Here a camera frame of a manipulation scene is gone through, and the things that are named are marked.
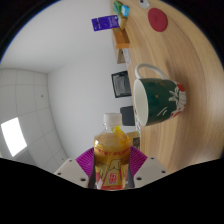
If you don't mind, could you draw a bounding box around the large ceiling light panel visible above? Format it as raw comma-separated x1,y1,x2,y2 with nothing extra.
0,116,28,158

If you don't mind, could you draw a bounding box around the small tan box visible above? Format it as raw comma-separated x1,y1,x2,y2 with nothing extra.
119,17,128,31

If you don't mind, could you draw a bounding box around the green mug with red print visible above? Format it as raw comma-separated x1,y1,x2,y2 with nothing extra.
133,62,188,127

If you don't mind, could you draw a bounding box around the orange drink bottle white cap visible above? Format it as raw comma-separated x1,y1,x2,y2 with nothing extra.
93,112,132,191

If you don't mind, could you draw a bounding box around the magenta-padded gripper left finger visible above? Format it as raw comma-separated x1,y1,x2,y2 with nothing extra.
54,147,97,188

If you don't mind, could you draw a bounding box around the small light blue box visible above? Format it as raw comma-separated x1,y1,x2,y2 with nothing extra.
120,4,130,18

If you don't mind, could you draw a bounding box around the black padded office chair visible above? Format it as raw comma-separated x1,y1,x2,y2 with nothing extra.
119,105,136,127

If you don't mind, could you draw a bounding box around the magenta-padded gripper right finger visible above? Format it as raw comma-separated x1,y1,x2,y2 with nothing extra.
128,145,168,189

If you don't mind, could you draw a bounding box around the ceiling air vent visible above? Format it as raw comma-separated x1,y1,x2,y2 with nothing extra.
14,149,37,166

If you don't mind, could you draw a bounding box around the black mesh office chair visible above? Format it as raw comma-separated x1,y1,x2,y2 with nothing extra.
111,70,133,99

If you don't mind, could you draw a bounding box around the orange wooden box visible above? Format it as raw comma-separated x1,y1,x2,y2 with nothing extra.
112,28,131,50

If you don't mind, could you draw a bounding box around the purple standing card box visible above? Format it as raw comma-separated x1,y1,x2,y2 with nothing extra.
91,14,120,33

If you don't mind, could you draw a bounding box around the flat round red coaster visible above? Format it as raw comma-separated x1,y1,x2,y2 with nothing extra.
147,7,169,33

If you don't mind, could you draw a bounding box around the round silver desk grommet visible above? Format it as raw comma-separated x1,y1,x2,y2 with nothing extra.
138,0,151,9

